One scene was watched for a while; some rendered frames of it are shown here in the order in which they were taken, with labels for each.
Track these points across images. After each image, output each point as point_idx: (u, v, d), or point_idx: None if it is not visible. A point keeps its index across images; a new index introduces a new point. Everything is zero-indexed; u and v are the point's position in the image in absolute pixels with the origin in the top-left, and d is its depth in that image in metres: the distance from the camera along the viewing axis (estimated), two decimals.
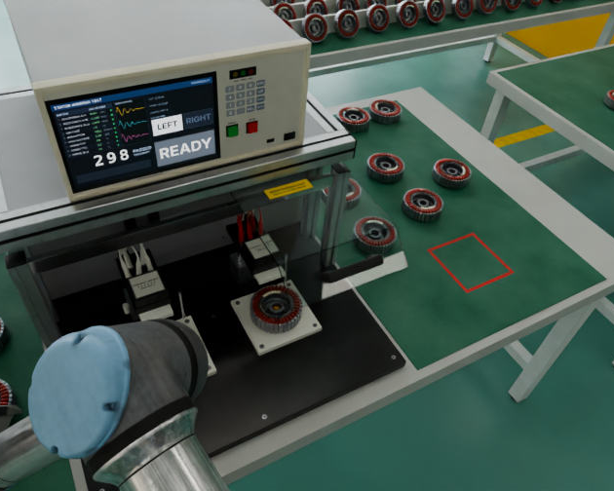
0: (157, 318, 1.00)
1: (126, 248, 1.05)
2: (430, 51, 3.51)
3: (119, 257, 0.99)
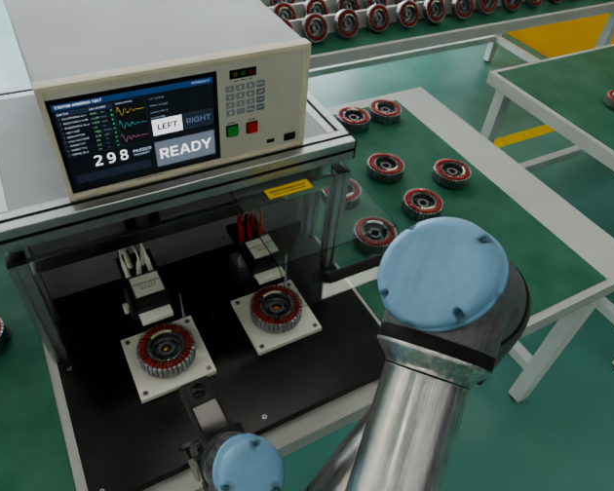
0: (157, 318, 1.00)
1: (126, 248, 1.05)
2: (430, 51, 3.51)
3: (119, 257, 0.99)
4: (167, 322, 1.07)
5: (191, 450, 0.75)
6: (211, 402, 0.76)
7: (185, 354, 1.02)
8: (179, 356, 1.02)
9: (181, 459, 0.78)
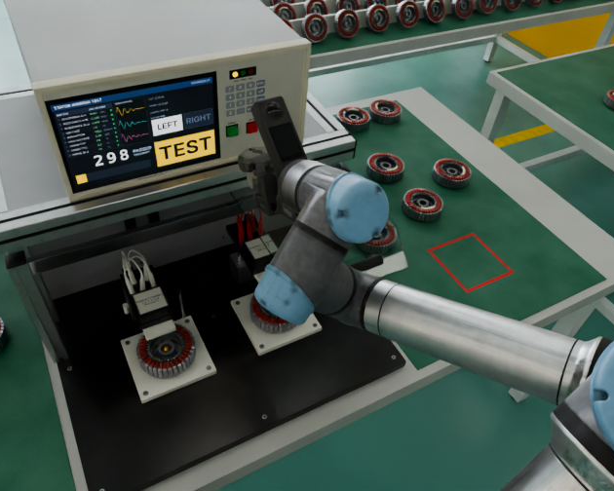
0: (160, 332, 1.03)
1: (130, 265, 1.08)
2: (430, 51, 3.51)
3: (124, 275, 1.03)
4: None
5: (257, 167, 0.76)
6: (286, 126, 0.74)
7: (185, 354, 1.02)
8: (179, 356, 1.02)
9: (241, 169, 0.80)
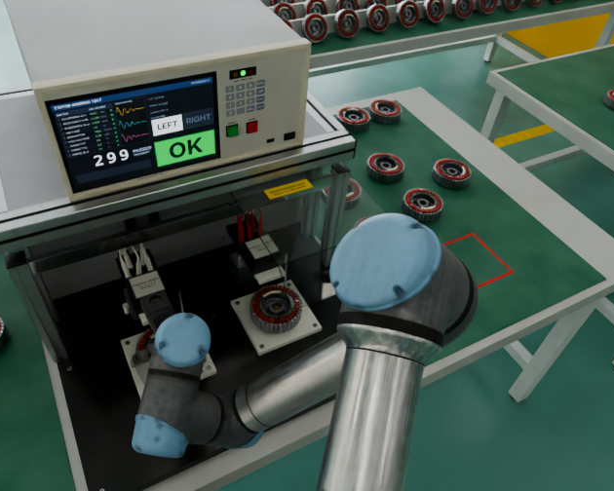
0: None
1: (126, 248, 1.05)
2: (430, 51, 3.51)
3: (119, 257, 0.99)
4: None
5: (149, 348, 0.92)
6: (165, 309, 0.92)
7: None
8: None
9: (139, 358, 0.93)
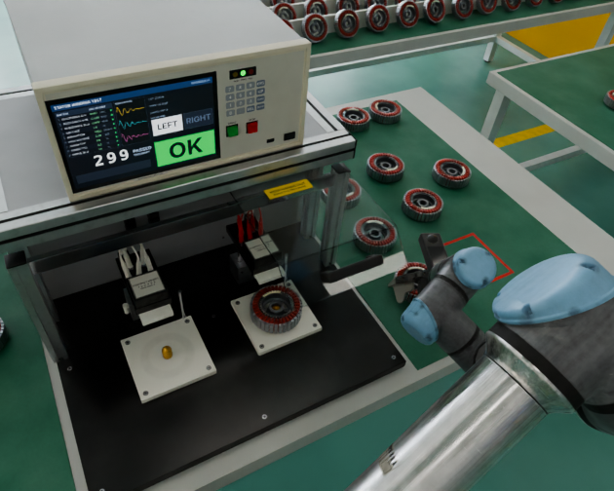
0: (157, 318, 1.00)
1: (126, 248, 1.05)
2: (430, 51, 3.51)
3: (119, 257, 0.99)
4: (421, 262, 1.29)
5: (417, 273, 1.14)
6: (440, 247, 1.14)
7: None
8: None
9: (406, 279, 1.16)
